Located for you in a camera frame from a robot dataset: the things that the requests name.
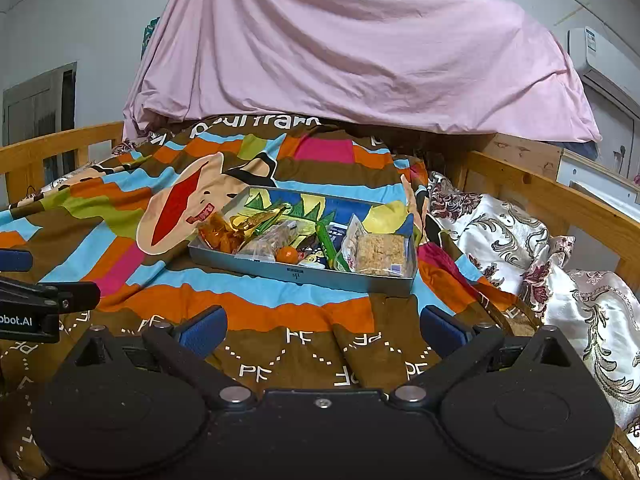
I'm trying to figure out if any small orange fruit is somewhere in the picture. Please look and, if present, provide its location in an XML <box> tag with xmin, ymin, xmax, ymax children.
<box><xmin>276</xmin><ymin>246</ymin><xmax>299</xmax><ymax>264</ymax></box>

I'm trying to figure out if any clear biscuit bar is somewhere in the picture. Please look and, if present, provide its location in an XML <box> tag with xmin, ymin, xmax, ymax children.
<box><xmin>235</xmin><ymin>220</ymin><xmax>298</xmax><ymax>262</ymax></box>

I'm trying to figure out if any white green snack bag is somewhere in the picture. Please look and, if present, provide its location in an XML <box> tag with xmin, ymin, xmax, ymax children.
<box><xmin>335</xmin><ymin>214</ymin><xmax>367</xmax><ymax>272</ymax></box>

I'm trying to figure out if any wooden bed rail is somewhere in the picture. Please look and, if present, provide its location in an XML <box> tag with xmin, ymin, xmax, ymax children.
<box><xmin>1</xmin><ymin>122</ymin><xmax>639</xmax><ymax>292</ymax></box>

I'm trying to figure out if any pink bed sheet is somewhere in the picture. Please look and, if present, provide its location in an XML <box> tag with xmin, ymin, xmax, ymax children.
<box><xmin>124</xmin><ymin>0</ymin><xmax>601</xmax><ymax>143</ymax></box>

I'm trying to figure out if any grey door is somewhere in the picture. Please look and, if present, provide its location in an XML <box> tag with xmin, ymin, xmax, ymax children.
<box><xmin>1</xmin><ymin>60</ymin><xmax>78</xmax><ymax>187</ymax></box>

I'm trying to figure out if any blue white calcium sachet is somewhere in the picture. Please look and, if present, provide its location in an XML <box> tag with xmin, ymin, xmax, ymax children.
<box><xmin>296</xmin><ymin>222</ymin><xmax>347</xmax><ymax>269</ymax></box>

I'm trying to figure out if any white air conditioner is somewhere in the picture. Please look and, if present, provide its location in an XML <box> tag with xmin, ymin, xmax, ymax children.
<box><xmin>567</xmin><ymin>27</ymin><xmax>639</xmax><ymax>115</ymax></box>

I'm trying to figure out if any orange chicken leg packet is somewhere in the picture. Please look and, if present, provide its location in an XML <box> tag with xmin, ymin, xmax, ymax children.
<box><xmin>186</xmin><ymin>203</ymin><xmax>245</xmax><ymax>255</ymax></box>

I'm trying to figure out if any grey tray with dinosaur print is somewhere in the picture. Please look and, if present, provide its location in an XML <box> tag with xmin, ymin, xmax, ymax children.
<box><xmin>189</xmin><ymin>186</ymin><xmax>418</xmax><ymax>296</ymax></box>

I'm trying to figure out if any floral white satin quilt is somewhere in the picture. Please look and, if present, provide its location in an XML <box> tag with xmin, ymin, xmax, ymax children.
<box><xmin>426</xmin><ymin>172</ymin><xmax>639</xmax><ymax>445</ymax></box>

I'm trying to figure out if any colourful monkey blanket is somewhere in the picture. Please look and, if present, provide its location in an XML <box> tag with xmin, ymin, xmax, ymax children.
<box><xmin>1</xmin><ymin>115</ymin><xmax>538</xmax><ymax>479</ymax></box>

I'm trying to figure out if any green sausage stick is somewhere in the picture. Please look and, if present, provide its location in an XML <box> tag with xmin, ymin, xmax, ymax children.
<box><xmin>316</xmin><ymin>222</ymin><xmax>337</xmax><ymax>269</ymax></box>

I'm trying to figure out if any gold foil snack packet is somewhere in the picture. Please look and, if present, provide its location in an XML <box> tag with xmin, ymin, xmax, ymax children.
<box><xmin>230</xmin><ymin>204</ymin><xmax>291</xmax><ymax>238</ymax></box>

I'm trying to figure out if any clear pack of crackers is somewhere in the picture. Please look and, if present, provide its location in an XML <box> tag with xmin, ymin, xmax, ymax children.
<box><xmin>355</xmin><ymin>233</ymin><xmax>408</xmax><ymax>276</ymax></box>

